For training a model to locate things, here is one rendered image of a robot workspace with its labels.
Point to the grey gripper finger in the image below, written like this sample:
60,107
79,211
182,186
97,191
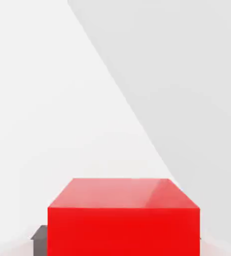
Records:
204,251

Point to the small red cube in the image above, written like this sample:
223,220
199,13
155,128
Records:
123,230

